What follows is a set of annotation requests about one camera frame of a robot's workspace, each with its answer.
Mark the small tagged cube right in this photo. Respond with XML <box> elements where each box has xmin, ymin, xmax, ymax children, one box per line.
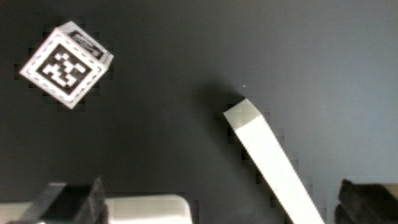
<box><xmin>20</xmin><ymin>21</ymin><xmax>114</xmax><ymax>109</ymax></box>

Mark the white U-shaped fence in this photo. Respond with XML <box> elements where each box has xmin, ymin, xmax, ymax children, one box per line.
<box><xmin>225</xmin><ymin>99</ymin><xmax>326</xmax><ymax>224</ymax></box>

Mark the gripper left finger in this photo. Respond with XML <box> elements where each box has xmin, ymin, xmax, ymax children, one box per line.
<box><xmin>11</xmin><ymin>178</ymin><xmax>111</xmax><ymax>224</ymax></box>

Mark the white chair back frame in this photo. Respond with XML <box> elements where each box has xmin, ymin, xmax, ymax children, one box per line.
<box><xmin>0</xmin><ymin>194</ymin><xmax>194</xmax><ymax>224</ymax></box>

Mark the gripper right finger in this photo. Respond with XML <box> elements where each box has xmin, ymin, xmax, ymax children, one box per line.
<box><xmin>335</xmin><ymin>180</ymin><xmax>398</xmax><ymax>224</ymax></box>

